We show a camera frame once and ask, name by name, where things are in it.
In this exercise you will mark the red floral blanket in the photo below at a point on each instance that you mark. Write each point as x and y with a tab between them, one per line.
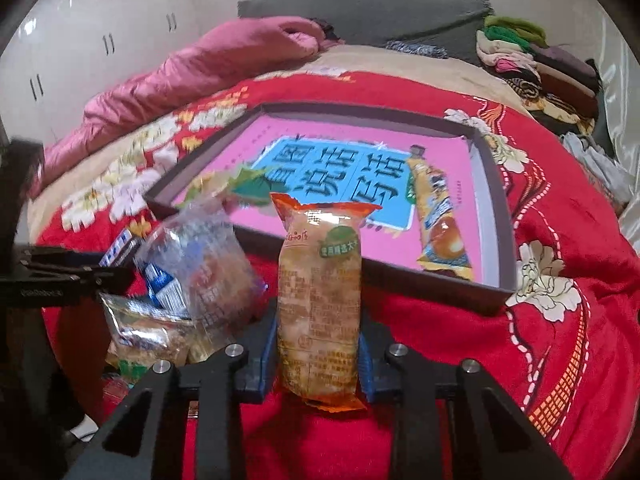
550	360

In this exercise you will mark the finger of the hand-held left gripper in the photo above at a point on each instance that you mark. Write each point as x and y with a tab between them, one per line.
65	277

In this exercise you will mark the silver snack packet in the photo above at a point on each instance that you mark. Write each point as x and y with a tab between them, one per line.
145	330

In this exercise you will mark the light green snack packet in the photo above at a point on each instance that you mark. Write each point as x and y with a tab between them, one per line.
205	187

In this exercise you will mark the chocolate bar with blue-white print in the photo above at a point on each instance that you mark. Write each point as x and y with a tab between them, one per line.
117	247

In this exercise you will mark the pale grey cloth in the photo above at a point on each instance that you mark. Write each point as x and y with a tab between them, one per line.
595	170

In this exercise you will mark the white wardrobe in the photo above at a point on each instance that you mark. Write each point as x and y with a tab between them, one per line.
100	10

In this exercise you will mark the dark green snack packet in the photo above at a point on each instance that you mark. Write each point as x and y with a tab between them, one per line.
255	185

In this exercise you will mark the grey headboard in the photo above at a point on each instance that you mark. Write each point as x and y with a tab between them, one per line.
375	15

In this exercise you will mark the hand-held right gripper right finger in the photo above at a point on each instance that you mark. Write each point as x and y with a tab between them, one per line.
367	372

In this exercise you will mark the stack of folded clothes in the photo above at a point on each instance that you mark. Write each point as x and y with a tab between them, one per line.
545	75

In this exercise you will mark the orange rice cracker packet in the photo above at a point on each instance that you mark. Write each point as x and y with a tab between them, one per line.
320	300

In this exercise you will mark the grey patterned pillow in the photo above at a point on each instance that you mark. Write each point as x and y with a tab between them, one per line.
417	49

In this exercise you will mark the grey cardboard tray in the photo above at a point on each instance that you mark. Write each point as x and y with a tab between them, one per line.
492	210

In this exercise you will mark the white satin curtain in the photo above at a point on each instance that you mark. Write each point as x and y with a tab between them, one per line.
622	110

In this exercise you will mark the pink quilt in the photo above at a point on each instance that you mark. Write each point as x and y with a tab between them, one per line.
175	75

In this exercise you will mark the pink book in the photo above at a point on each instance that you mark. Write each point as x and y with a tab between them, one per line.
325	135

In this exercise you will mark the long yellow snack packet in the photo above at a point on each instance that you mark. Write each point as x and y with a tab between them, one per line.
435	210

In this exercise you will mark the dark cloth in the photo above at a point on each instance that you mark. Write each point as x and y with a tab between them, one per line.
325	30

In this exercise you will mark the clear plastic snack packet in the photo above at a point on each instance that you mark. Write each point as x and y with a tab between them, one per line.
200	270

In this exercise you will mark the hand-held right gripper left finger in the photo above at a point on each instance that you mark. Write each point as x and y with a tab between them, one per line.
265	371

